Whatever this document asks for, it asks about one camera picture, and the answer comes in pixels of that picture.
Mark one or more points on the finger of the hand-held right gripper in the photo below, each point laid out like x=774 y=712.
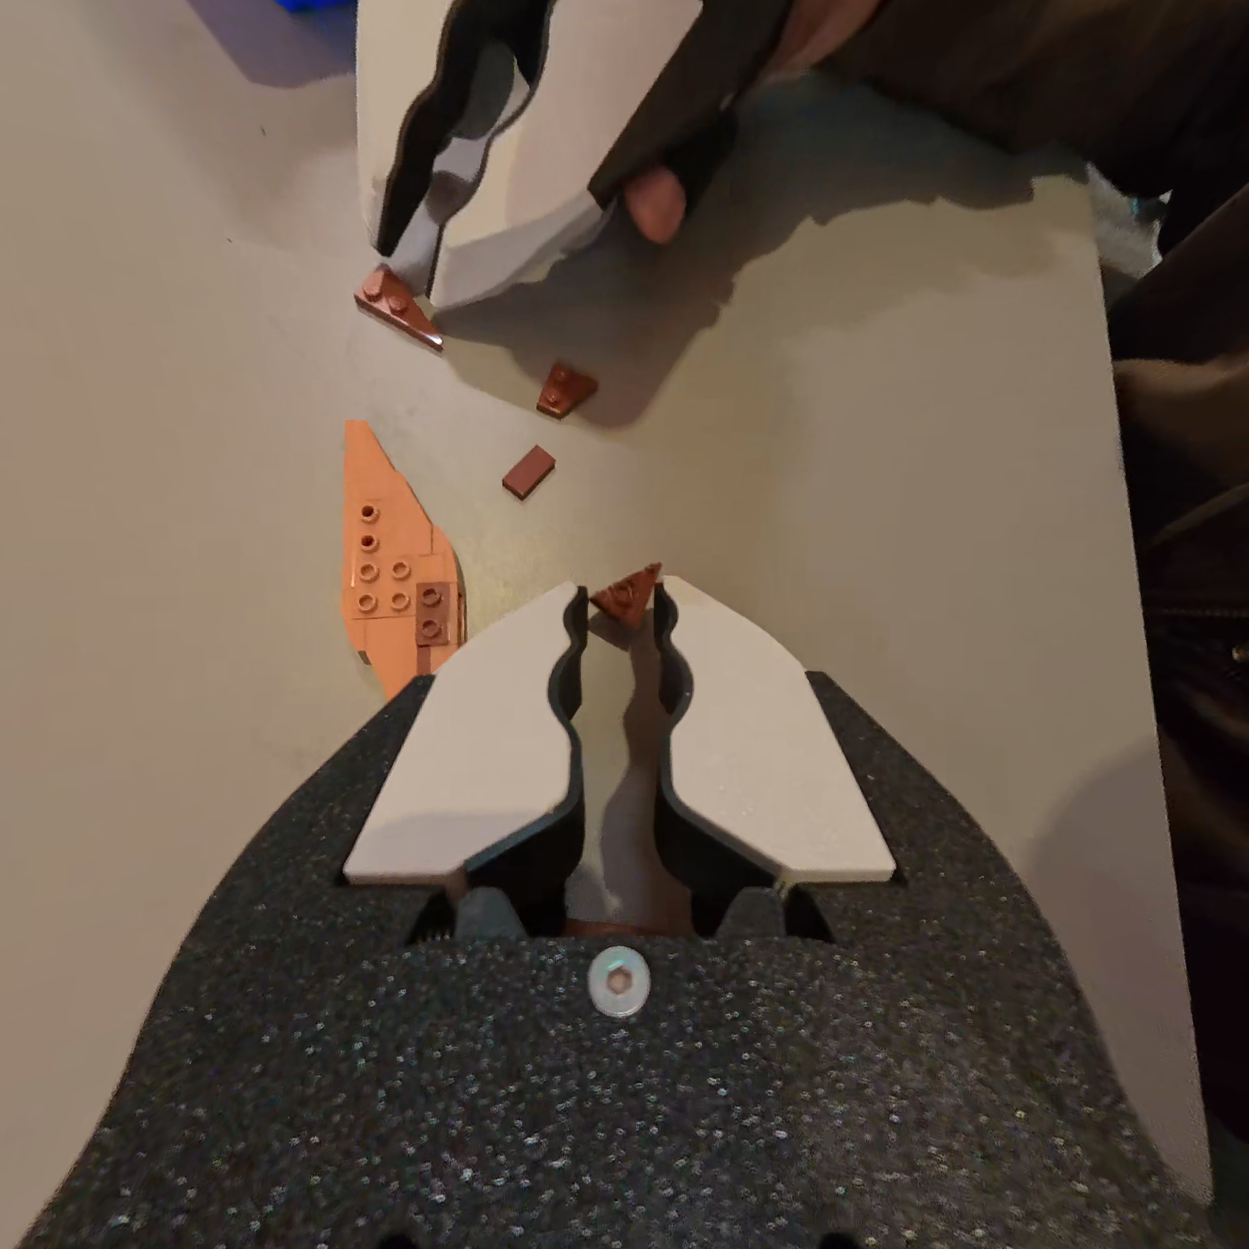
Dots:
x=584 y=88
x=390 y=79

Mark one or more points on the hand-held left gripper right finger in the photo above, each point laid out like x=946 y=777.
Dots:
x=771 y=760

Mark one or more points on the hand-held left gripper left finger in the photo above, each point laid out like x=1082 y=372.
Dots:
x=468 y=760

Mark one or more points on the blue plastic bin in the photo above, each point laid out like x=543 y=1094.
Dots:
x=311 y=6

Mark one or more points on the small brown brick plate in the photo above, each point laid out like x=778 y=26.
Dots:
x=435 y=613

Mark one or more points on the dark red triangular wedge plate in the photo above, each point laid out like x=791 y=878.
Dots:
x=625 y=596

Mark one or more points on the dark red long wedge plate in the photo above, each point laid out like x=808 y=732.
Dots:
x=393 y=303

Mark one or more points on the orange brick ship hull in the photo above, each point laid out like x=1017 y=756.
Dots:
x=380 y=487

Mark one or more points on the person's right forearm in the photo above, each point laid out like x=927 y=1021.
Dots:
x=1025 y=67

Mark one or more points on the person's right hand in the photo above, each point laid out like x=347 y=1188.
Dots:
x=655 y=207

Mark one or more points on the dark red flat tile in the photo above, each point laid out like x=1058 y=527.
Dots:
x=530 y=473

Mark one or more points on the small dark red wedge plate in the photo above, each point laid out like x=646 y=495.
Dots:
x=565 y=390

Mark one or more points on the person's brown trousers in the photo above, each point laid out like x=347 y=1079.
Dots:
x=1189 y=487

